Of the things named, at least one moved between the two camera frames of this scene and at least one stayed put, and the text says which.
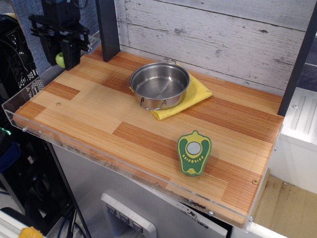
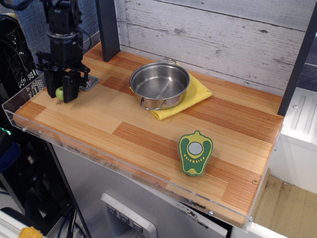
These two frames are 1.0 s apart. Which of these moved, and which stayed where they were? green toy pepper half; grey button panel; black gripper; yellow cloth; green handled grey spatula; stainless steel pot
Moved: green handled grey spatula; black gripper
Stayed: stainless steel pot; grey button panel; yellow cloth; green toy pepper half
